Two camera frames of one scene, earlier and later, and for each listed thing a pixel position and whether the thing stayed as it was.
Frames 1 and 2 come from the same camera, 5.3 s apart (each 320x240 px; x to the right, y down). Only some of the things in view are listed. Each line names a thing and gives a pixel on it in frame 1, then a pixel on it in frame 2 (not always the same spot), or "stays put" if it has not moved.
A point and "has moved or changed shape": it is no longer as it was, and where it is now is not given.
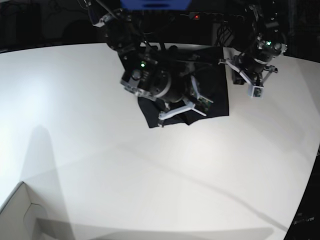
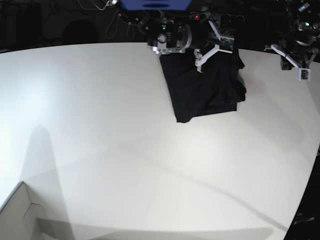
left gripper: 187,90 → 198,57
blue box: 155,5 stays put
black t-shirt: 205,87 has moved or changed shape
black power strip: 214,17 stays put
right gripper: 246,70 → 288,61
